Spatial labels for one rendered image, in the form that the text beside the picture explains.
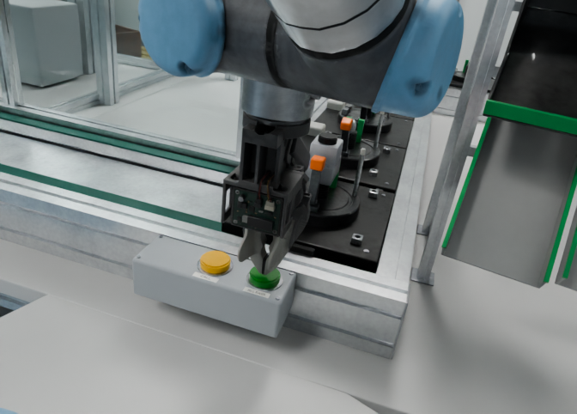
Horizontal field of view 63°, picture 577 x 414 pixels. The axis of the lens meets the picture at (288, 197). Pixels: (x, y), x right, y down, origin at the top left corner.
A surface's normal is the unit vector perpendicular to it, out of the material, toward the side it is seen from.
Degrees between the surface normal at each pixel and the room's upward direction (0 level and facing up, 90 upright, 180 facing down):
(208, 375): 0
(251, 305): 90
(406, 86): 109
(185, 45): 90
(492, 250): 45
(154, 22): 90
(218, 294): 90
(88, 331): 0
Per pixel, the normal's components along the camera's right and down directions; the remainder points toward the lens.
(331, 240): 0.11, -0.88
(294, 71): -0.53, 0.71
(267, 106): -0.29, 0.42
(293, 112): 0.43, 0.47
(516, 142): -0.25, -0.36
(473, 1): -0.58, 0.32
